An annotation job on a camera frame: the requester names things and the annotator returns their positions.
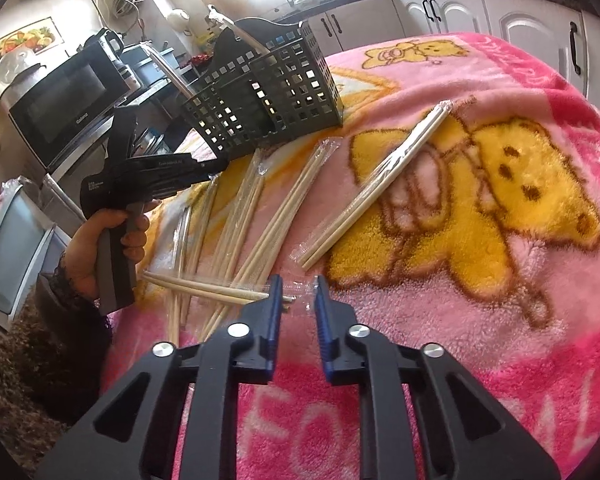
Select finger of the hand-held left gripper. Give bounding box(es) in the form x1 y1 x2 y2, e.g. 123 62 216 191
124 155 231 187

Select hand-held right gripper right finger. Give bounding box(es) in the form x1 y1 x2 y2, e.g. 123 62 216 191
315 275 564 480

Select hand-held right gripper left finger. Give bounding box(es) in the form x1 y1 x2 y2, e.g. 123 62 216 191
35 274 285 480

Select chopstick pair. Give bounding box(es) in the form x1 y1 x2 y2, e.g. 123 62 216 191
289 101 452 272
147 5 281 103
142 270 297 307

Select pile of chopsticks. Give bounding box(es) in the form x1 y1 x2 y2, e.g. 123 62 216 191
170 137 342 347

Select dark grey utensil basket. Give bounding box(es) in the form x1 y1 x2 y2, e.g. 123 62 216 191
180 16 347 162

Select person's left forearm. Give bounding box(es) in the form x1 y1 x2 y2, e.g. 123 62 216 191
32 254 106 333

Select person's left hand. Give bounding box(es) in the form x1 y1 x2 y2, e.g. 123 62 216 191
64 199 163 307

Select black microwave oven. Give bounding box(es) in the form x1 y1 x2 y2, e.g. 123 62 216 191
7 39 133 172

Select white box appliance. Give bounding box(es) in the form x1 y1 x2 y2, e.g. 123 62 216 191
0 187 72 332

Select white electric kettle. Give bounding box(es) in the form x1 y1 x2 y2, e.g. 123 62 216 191
166 7 192 37

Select white plate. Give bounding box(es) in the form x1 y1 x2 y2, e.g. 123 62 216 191
0 49 42 82

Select pink bear printed blanket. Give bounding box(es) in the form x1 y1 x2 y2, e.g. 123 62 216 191
100 32 600 480

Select white kitchen cabinets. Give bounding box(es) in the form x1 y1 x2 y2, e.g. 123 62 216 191
260 0 600 128

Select fruit wall picture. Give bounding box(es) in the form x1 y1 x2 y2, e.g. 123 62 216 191
0 16 64 86

